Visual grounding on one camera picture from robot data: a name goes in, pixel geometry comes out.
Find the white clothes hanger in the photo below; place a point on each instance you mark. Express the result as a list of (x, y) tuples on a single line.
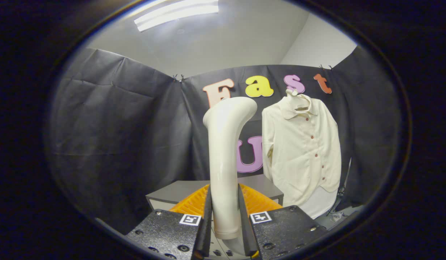
[(297, 101)]

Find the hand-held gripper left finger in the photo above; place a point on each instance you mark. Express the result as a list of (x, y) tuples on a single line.
[(169, 231)]

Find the black backdrop cloth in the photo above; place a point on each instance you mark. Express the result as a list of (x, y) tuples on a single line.
[(118, 137)]

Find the ceiling light panel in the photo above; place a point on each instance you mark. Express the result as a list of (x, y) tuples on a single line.
[(176, 12)]

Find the cream button shirt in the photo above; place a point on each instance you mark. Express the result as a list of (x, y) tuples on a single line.
[(298, 155)]

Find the grey cabinet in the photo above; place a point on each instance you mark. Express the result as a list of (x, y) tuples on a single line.
[(179, 191)]

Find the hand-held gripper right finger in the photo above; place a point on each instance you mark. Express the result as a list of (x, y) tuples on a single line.
[(284, 227)]

